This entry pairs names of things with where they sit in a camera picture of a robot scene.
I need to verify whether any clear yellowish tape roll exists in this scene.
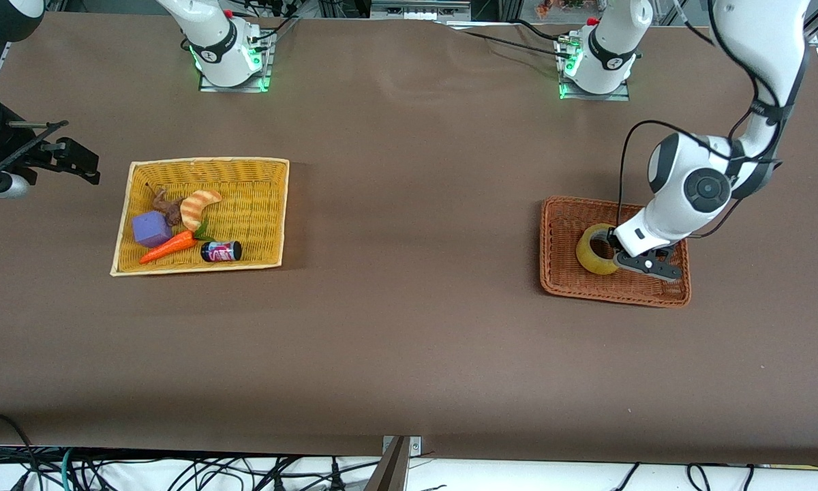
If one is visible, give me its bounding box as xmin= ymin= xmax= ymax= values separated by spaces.
xmin=575 ymin=223 xmax=621 ymax=276

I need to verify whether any brown wicker basket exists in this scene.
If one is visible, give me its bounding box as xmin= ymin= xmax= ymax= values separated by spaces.
xmin=539 ymin=196 xmax=692 ymax=308

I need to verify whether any purple foam cube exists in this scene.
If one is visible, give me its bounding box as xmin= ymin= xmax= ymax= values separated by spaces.
xmin=132 ymin=211 xmax=174 ymax=248

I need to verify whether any brown toy root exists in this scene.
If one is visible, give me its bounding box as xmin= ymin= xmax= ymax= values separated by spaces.
xmin=145 ymin=183 xmax=185 ymax=227

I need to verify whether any striped toy croissant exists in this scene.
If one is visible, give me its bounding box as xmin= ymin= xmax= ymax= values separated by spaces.
xmin=180 ymin=190 xmax=223 ymax=233

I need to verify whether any orange toy carrot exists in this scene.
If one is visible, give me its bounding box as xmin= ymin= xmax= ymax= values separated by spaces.
xmin=139 ymin=222 xmax=212 ymax=265

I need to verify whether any small dark can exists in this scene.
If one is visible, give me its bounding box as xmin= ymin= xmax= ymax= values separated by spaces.
xmin=200 ymin=240 xmax=243 ymax=263

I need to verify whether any yellow wicker basket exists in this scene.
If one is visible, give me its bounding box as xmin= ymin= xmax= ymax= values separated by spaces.
xmin=110 ymin=158 xmax=290 ymax=277

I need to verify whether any grey equipment box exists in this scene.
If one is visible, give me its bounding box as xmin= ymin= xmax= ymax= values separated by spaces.
xmin=370 ymin=0 xmax=472 ymax=20

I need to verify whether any grey diagonal beam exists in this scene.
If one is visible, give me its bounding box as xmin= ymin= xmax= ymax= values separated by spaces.
xmin=365 ymin=436 xmax=411 ymax=491

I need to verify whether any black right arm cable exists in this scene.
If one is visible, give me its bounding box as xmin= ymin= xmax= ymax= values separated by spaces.
xmin=0 ymin=41 xmax=70 ymax=185

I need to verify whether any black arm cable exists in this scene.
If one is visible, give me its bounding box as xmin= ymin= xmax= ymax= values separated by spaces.
xmin=0 ymin=41 xmax=70 ymax=185
xmin=617 ymin=0 xmax=791 ymax=229

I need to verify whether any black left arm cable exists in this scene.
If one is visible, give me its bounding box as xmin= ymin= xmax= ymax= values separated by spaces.
xmin=617 ymin=0 xmax=791 ymax=229

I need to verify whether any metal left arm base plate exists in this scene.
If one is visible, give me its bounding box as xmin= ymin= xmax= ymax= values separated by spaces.
xmin=558 ymin=34 xmax=631 ymax=102

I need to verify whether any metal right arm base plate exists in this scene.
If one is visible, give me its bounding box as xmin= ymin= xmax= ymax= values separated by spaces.
xmin=198 ymin=31 xmax=274 ymax=93

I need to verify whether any black cable on table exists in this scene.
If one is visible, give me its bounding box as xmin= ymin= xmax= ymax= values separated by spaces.
xmin=450 ymin=19 xmax=575 ymax=57

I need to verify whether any black looped floor cable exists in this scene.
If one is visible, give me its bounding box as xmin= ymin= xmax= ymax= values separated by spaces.
xmin=0 ymin=411 xmax=38 ymax=491

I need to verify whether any metal table edge bracket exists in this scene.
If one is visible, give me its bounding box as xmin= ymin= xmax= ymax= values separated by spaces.
xmin=382 ymin=435 xmax=423 ymax=456

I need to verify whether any black cable bundle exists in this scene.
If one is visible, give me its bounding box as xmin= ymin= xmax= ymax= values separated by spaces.
xmin=14 ymin=447 xmax=382 ymax=491

